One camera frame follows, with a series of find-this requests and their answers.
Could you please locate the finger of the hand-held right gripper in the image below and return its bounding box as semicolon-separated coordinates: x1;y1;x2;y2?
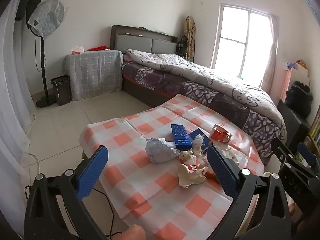
271;137;296;170
297;142;317;168

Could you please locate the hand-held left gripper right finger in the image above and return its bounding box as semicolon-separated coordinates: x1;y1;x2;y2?
206;144;292;240

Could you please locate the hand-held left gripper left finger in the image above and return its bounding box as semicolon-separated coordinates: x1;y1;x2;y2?
24;145;109;240

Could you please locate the patterned clear plastic wrapper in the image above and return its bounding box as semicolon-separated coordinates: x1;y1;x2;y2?
220;148;239;165

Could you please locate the wrapper with red label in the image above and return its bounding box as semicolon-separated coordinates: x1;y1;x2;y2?
177;163;208;188

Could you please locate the small white tissue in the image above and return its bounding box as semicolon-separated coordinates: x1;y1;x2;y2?
179;150;198;163

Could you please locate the red orange carton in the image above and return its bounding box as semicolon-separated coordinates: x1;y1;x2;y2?
210;124;232;143

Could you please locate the twisted white tissue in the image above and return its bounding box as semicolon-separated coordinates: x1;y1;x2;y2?
192;134;206;155

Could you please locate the dark blue white box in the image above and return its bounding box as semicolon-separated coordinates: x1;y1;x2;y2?
188;129;213;153

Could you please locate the long bright blue box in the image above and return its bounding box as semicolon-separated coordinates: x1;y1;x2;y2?
171;124;192;149

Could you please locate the grey white paper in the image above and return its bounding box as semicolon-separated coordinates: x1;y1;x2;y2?
145;137;180;164

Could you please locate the person's left hand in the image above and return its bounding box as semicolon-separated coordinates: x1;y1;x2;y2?
115;224;146;240

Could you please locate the row of books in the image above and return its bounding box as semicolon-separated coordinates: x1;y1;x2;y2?
309;110;320;148

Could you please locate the dark cabinet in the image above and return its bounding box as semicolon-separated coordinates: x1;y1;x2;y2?
276;100;310;153

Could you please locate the large black bag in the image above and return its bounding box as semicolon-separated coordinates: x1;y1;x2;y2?
285;81;313;118

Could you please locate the orange white checked tablecloth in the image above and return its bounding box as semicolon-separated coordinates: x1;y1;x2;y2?
79;94;265;240

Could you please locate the pink cloth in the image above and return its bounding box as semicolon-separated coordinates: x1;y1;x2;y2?
280;67;292;100

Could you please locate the white board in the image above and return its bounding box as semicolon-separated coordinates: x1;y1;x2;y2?
291;67;310;85

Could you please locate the dark waste bin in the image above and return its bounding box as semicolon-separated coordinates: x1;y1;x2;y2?
51;75;71;106

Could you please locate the pink curtain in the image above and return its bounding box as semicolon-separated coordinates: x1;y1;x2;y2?
261;14;280;98

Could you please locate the grey patterned duvet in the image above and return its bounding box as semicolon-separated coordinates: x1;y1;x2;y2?
124;48;285;135

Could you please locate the grey checked cloth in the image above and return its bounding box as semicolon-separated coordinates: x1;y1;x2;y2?
62;50;123;102

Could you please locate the white sheer curtain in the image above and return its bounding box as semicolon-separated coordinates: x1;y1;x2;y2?
0;0;38;230

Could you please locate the purple patterned blanket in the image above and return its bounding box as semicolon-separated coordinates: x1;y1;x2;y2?
121;60;287;158

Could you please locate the window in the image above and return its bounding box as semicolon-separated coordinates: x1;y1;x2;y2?
211;3;273;80

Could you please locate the small black bag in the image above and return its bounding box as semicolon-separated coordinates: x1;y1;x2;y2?
176;35;188;55

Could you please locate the bed with grey headboard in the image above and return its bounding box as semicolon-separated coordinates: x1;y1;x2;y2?
110;25;288;165

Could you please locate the plaid coat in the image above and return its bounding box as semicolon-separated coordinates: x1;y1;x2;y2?
184;16;196;61

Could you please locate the standing fan with plastic cover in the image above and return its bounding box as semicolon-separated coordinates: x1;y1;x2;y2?
26;0;65;108

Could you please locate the black cable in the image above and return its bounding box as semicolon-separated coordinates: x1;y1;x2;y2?
24;185;125;238

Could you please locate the white cable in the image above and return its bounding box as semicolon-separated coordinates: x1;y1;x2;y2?
28;114;41;175

